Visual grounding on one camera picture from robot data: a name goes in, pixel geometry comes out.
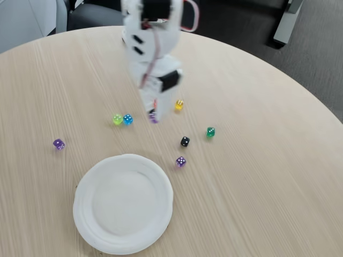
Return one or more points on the purple translucent die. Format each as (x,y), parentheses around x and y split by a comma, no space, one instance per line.
(153,119)
(58,144)
(181,162)

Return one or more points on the white paper plate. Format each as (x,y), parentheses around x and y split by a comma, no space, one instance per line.
(123,206)

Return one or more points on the yellow translucent die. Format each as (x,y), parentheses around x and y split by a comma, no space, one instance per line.
(179,104)

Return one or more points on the blue translucent die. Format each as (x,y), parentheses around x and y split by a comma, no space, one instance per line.
(127,119)

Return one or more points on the light green translucent die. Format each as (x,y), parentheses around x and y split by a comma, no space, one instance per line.
(117,119)

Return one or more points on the black die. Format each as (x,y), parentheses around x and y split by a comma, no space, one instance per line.
(185,141)

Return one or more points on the dark green translucent die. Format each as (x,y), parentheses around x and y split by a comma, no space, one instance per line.
(210,132)

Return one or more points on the black sofa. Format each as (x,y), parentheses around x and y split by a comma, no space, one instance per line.
(235,16)

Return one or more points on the black chair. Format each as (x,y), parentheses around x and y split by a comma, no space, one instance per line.
(96,17)

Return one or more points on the grey furniture leg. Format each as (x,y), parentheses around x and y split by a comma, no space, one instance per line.
(286,24)

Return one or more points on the white cabinet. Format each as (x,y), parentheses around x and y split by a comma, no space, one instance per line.
(24,21)

